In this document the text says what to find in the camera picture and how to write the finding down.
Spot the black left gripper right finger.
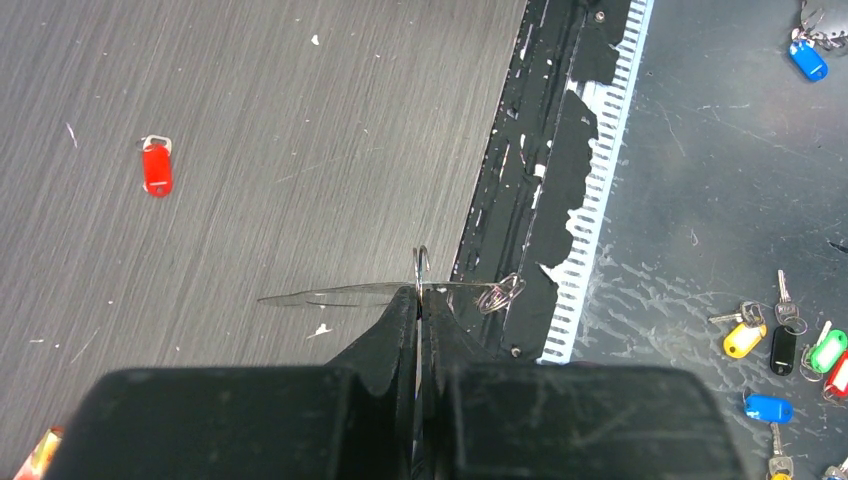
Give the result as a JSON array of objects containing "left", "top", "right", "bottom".
[{"left": 422, "top": 292, "right": 746, "bottom": 479}]

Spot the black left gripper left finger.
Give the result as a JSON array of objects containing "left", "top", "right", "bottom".
[{"left": 46, "top": 287, "right": 419, "bottom": 479}]

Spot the silver perforated keyring plate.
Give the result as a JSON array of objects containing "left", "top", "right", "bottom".
[{"left": 256, "top": 246, "right": 528, "bottom": 480}]

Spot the yellow key tag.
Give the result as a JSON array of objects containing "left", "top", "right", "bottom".
[{"left": 707, "top": 301, "right": 768, "bottom": 359}]

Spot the black key tag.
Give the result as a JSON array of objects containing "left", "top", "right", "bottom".
[{"left": 769, "top": 270, "right": 810, "bottom": 378}]

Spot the orange floral cloth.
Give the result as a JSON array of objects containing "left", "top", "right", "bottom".
[{"left": 13, "top": 427, "right": 64, "bottom": 480}]

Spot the red key tag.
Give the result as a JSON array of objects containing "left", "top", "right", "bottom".
[{"left": 141, "top": 134, "right": 173, "bottom": 198}]

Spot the green key tag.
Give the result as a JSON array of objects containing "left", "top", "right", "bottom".
[{"left": 800, "top": 320, "right": 847, "bottom": 382}]

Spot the blue key tag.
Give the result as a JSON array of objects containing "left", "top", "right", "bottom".
[{"left": 788, "top": 38, "right": 829, "bottom": 82}]

